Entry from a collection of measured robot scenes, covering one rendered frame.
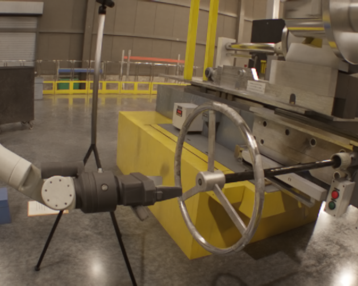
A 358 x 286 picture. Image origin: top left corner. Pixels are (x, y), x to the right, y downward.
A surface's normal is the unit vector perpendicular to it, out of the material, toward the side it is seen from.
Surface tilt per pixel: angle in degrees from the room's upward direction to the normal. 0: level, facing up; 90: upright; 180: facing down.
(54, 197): 60
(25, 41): 90
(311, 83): 90
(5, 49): 90
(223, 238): 90
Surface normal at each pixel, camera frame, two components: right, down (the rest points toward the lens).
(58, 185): 0.43, -0.23
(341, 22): 0.44, 0.29
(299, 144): -0.89, 0.04
